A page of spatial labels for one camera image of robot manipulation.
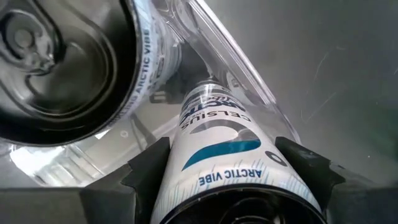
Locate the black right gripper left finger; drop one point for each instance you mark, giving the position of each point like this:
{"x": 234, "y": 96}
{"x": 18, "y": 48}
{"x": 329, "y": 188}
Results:
{"x": 133, "y": 193}

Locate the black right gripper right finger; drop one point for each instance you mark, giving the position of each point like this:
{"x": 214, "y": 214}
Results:
{"x": 314, "y": 171}

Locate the white Celsius can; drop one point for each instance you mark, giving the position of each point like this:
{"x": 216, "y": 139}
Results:
{"x": 224, "y": 161}
{"x": 62, "y": 77}

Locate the clear plastic bin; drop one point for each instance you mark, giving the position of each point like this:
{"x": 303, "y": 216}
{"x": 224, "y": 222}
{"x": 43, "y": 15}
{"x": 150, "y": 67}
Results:
{"x": 77, "y": 165}

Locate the black table mat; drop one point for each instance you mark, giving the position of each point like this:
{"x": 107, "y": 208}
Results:
{"x": 326, "y": 62}

